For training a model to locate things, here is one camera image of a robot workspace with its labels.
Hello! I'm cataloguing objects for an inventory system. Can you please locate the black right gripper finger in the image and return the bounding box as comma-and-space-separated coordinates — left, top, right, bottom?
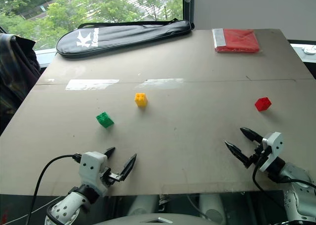
239, 127, 265, 144
224, 141, 253, 169

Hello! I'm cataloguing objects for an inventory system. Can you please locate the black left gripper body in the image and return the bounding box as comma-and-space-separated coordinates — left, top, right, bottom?
99, 166, 124, 187

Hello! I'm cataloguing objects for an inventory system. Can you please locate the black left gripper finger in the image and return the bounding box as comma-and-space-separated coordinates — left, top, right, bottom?
120, 153, 137, 182
103, 147, 116, 160

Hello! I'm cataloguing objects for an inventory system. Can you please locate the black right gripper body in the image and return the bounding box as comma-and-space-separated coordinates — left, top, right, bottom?
248, 142, 272, 166

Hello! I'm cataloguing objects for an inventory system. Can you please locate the green toy brick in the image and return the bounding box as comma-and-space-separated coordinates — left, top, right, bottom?
95, 111, 115, 129

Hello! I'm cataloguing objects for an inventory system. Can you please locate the red toy brick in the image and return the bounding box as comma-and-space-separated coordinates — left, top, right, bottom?
254, 96, 272, 112

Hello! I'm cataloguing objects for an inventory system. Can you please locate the yellow toy brick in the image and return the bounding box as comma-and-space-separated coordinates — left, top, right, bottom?
134, 92, 149, 108

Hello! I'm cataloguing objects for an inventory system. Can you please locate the white rounded shape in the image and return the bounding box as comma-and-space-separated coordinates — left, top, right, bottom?
197, 193, 227, 224

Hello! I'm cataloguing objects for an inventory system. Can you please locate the clear tape strip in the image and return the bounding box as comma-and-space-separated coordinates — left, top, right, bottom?
65, 79, 120, 91

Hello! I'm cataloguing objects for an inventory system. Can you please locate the red packet with white label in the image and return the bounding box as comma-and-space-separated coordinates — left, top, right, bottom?
211, 28, 261, 54

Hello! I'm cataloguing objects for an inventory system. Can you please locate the small white round object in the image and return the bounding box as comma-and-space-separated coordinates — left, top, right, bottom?
302, 44, 316, 56

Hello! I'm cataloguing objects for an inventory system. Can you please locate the black racket bag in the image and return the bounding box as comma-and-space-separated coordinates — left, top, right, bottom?
56, 18, 195, 59

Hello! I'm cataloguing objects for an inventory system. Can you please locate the dark plaid jacket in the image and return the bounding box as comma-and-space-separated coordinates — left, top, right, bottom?
0, 33, 41, 134

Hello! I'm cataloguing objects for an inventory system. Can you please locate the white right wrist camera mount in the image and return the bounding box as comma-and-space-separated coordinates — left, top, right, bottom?
259, 131, 284, 173

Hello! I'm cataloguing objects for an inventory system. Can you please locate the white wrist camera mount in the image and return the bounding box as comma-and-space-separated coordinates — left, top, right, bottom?
79, 151, 109, 197
259, 131, 284, 173

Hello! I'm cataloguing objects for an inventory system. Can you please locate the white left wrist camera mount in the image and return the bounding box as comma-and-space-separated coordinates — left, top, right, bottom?
79, 151, 109, 197

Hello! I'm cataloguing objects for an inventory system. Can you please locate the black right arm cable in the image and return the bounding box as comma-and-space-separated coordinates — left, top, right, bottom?
252, 150, 316, 207

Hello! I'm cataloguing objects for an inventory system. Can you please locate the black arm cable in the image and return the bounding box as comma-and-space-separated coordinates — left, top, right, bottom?
26, 153, 82, 225
252, 150, 316, 207

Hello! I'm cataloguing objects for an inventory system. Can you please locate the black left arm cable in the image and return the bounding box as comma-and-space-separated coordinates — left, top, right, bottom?
26, 153, 82, 225

